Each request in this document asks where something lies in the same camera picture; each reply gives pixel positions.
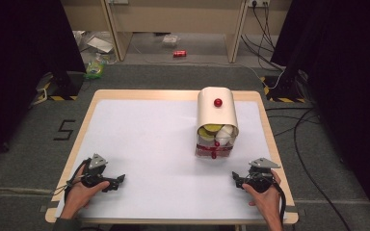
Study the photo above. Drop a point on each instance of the cream container with red knob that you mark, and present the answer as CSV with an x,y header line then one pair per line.
x,y
216,112

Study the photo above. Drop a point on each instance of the beige desk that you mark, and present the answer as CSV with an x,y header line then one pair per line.
x,y
173,16

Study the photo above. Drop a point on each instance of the red can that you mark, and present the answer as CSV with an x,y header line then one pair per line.
x,y
179,53

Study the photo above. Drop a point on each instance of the yellow cup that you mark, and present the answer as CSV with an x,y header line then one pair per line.
x,y
204,134
213,128

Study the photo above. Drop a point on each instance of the black stand base striped tape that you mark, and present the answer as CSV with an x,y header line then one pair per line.
x,y
284,89
62,86

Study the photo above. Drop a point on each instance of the black curtain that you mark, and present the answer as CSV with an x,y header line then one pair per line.
x,y
19,64
350,80

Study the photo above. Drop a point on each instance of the person's right hand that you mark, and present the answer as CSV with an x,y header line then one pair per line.
x,y
265,202

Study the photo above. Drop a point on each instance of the white cup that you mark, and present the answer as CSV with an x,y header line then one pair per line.
x,y
228,130
223,138

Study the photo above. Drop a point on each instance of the person's left hand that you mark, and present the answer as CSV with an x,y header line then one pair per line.
x,y
80,195

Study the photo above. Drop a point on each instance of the white wall socket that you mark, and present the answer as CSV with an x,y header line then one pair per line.
x,y
258,3

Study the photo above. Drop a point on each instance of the white table mat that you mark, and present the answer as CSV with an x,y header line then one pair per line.
x,y
147,154

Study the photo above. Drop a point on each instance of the clear plastic packet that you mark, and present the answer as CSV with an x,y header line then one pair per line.
x,y
170,40

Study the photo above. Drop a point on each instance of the wooden table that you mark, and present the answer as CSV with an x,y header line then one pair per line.
x,y
147,94

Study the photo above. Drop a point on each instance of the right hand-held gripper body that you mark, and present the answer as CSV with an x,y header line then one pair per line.
x,y
260,174

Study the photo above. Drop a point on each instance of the white plastic wrapper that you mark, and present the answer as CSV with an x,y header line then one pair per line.
x,y
99,44

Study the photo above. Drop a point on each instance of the green plastic bag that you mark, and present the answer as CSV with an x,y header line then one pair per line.
x,y
94,69

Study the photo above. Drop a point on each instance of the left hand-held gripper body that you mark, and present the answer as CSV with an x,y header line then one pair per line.
x,y
93,170

